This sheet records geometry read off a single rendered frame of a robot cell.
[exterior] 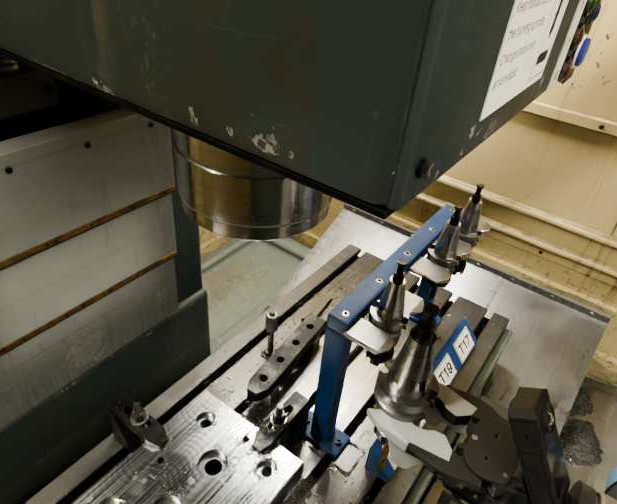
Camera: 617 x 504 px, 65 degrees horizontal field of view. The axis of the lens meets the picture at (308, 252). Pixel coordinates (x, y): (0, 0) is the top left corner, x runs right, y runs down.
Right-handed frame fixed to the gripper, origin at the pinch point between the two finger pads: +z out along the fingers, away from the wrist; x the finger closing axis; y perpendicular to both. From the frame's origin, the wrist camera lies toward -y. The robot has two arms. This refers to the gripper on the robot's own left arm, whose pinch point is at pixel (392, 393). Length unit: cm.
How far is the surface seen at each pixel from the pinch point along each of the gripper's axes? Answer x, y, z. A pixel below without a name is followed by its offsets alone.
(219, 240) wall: 75, 69, 101
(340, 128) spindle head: -12.5, -32.3, 3.7
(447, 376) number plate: 44, 40, 1
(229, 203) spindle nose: -7.4, -19.7, 16.8
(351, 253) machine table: 72, 43, 43
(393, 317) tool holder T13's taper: 20.6, 9.6, 8.8
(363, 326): 17.5, 11.4, 12.1
